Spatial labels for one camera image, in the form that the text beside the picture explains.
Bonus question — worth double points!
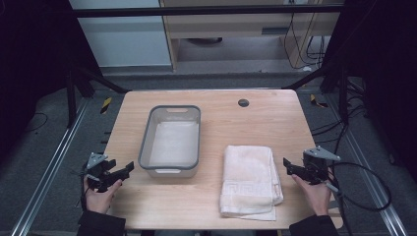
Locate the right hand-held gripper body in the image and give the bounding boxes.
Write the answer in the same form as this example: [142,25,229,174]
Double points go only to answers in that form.
[300,146,342,187]

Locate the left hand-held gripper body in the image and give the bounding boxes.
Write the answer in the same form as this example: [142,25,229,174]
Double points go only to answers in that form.
[84,151,118,194]

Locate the person's right hand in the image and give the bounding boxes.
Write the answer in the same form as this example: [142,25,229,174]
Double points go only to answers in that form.
[291,173,333,217]

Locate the person's left hand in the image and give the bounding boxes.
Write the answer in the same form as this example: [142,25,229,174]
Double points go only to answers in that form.
[83,175,123,215]

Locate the folded white towel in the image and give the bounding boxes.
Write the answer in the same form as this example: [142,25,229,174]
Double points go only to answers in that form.
[218,145,285,222]

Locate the white basin with grey rim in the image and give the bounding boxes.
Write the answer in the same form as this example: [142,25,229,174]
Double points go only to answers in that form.
[138,104,202,179]

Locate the yellow black tape strip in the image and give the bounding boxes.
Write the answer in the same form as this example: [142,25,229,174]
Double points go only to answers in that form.
[99,96,113,115]
[309,93,329,109]

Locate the black metal stand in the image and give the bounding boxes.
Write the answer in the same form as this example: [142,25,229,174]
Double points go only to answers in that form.
[282,62,351,125]
[64,63,130,130]

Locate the white cabinet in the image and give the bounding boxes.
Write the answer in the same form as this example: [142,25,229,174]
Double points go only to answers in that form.
[68,0,174,69]

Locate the black curtain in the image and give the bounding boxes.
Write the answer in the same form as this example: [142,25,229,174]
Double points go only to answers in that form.
[323,0,417,182]
[0,0,103,161]

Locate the light wooden desk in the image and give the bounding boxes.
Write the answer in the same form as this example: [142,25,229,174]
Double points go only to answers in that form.
[158,0,346,71]

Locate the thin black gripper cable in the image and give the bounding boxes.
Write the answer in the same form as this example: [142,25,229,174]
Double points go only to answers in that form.
[78,168,90,211]

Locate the black floor cables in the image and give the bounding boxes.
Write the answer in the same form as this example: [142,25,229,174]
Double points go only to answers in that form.
[310,83,370,146]

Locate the aluminium floor rail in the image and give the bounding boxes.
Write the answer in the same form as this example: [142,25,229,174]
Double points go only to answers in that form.
[328,93,410,236]
[10,97,90,236]

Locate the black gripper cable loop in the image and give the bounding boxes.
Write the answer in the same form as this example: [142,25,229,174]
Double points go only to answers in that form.
[326,161,393,236]

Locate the thin black floor cable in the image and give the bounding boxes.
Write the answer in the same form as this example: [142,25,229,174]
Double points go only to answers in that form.
[24,111,49,134]

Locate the hanging black desk cables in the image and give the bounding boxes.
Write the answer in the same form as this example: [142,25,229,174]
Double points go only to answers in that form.
[282,12,327,71]

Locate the black horizontal frame bar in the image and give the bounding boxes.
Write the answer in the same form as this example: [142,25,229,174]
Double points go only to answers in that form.
[72,4,346,19]

